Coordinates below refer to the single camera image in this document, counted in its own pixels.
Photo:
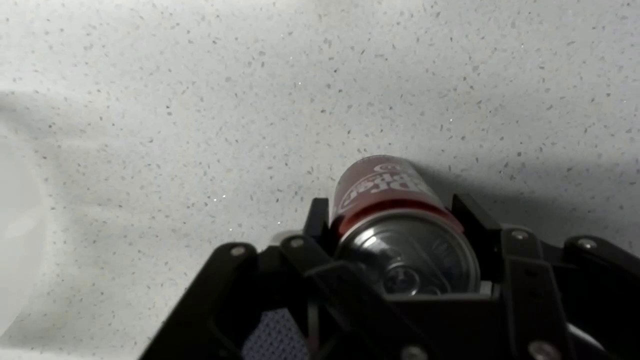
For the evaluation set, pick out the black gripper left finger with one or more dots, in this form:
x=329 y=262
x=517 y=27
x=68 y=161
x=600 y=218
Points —
x=213 y=292

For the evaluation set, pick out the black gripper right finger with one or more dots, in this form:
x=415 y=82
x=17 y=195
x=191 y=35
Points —
x=567 y=301

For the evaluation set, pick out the red soda can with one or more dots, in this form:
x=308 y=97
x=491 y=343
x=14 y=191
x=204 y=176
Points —
x=387 y=187

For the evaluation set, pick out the dark blue-grey cloth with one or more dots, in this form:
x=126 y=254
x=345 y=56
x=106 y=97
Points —
x=274 y=336

